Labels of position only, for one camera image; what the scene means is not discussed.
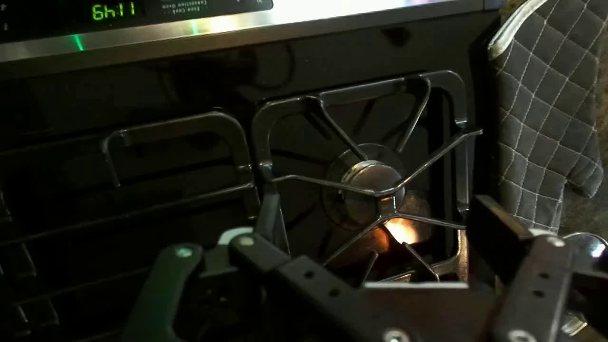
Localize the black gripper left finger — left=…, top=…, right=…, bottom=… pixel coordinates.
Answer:
left=120, top=224, right=407, bottom=342

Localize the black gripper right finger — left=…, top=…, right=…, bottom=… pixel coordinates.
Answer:
left=468, top=196, right=608, bottom=342

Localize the silver burner cap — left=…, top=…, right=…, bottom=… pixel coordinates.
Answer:
left=337, top=158, right=407, bottom=228

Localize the left cast iron grate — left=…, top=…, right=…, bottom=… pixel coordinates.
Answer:
left=0, top=112, right=259, bottom=342

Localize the cast iron grate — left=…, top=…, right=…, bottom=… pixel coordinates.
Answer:
left=0, top=112, right=259, bottom=342
left=251, top=70, right=479, bottom=283

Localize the black gas stove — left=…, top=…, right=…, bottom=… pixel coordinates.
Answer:
left=0, top=0, right=504, bottom=342

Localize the right cast iron grate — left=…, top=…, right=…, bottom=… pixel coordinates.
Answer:
left=251, top=70, right=479, bottom=283

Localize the grey checkered kitchen towel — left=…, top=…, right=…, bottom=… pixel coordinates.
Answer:
left=489, top=0, right=608, bottom=232

